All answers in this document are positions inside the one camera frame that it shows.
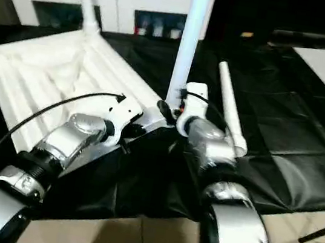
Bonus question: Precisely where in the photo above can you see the black mat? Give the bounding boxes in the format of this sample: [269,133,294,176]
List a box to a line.
[0,2,325,243]

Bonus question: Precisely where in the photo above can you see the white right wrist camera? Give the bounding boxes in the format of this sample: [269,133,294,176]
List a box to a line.
[173,80,212,141]

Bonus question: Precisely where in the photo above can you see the white plastic table top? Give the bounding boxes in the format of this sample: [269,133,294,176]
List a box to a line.
[0,15,191,195]

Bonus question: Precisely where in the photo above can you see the white plastic table leg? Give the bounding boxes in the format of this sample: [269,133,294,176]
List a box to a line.
[64,0,106,40]
[163,0,215,113]
[205,60,261,158]

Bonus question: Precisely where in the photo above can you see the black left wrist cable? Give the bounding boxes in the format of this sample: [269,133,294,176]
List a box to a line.
[0,74,128,221]

